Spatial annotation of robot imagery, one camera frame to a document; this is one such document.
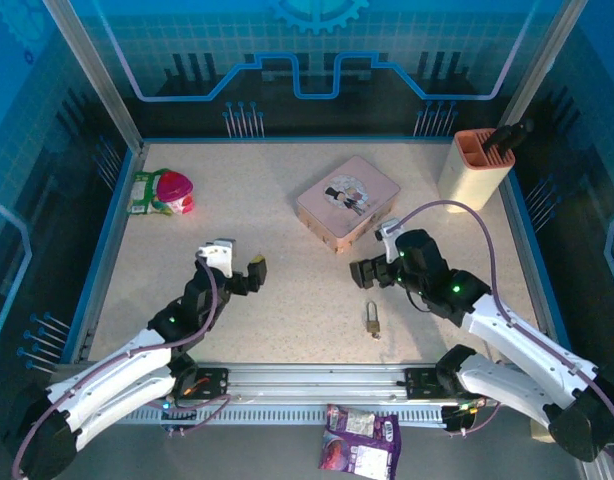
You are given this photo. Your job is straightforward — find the slotted grey cable duct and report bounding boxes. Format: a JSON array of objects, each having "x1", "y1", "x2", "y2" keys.
[{"x1": 119, "y1": 403, "x2": 448, "y2": 427}]

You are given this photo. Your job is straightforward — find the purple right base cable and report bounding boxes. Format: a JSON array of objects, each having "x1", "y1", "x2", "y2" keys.
[{"x1": 444, "y1": 399, "x2": 503, "y2": 437}]

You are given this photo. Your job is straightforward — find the purple snack bag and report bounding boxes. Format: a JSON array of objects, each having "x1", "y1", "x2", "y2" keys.
[{"x1": 318, "y1": 403, "x2": 403, "y2": 480}]

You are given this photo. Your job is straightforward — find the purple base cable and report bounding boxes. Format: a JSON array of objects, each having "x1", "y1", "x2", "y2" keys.
[
  {"x1": 159, "y1": 393, "x2": 233, "y2": 437},
  {"x1": 444, "y1": 399, "x2": 503, "y2": 437}
]

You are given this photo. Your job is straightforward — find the beige orange knife block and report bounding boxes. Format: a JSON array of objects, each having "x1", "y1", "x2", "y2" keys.
[{"x1": 436, "y1": 128, "x2": 517, "y2": 214}]

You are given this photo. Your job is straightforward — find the aluminium frame post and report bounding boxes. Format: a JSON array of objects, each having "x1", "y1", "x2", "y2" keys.
[
  {"x1": 496, "y1": 0, "x2": 588, "y2": 136},
  {"x1": 41, "y1": 0, "x2": 149, "y2": 152}
]

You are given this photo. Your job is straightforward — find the black knife handle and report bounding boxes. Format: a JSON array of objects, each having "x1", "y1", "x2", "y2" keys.
[{"x1": 481, "y1": 118, "x2": 536, "y2": 151}]

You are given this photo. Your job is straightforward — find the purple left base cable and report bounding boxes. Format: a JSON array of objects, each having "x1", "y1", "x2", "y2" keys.
[{"x1": 159, "y1": 393, "x2": 233, "y2": 437}]

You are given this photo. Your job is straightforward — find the green snack bag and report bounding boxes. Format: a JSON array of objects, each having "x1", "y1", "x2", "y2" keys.
[{"x1": 126, "y1": 169, "x2": 173, "y2": 216}]

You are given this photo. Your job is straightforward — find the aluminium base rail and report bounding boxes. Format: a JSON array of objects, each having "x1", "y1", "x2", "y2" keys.
[{"x1": 194, "y1": 362, "x2": 441, "y2": 404}]

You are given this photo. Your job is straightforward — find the brass padlock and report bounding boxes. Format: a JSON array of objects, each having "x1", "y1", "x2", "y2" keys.
[{"x1": 364, "y1": 300, "x2": 382, "y2": 336}]

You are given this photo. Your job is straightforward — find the pink tin box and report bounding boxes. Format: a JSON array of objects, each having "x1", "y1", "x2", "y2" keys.
[{"x1": 295, "y1": 155, "x2": 402, "y2": 255}]

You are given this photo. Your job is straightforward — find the pink lidded cup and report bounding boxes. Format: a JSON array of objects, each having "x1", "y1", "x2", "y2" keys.
[{"x1": 155, "y1": 170, "x2": 196, "y2": 216}]

